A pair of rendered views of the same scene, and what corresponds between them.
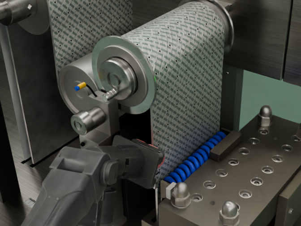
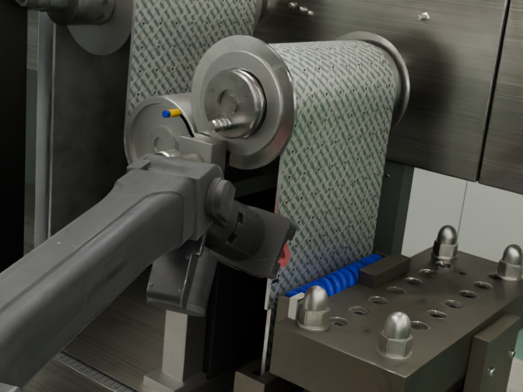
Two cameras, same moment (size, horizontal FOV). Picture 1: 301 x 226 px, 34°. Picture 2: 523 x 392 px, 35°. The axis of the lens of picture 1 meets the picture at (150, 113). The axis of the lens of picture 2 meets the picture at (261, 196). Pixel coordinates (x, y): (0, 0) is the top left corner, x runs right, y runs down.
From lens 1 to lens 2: 0.29 m
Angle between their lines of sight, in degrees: 16
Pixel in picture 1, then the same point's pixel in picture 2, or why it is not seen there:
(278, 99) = not seen: hidden behind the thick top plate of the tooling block
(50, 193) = (130, 189)
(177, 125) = (314, 209)
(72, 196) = (166, 197)
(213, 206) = (367, 334)
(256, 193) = (438, 327)
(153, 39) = (295, 54)
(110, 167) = (225, 183)
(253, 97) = not seen: hidden behind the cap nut
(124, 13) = not seen: hidden behind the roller
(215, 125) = (366, 243)
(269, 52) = (460, 135)
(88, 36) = (182, 75)
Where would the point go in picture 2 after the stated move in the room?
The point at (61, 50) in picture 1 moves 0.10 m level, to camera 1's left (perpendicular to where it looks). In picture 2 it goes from (140, 80) to (59, 73)
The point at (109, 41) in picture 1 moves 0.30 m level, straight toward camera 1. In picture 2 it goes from (228, 44) to (259, 92)
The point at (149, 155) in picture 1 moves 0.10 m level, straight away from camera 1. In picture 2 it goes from (273, 223) to (268, 195)
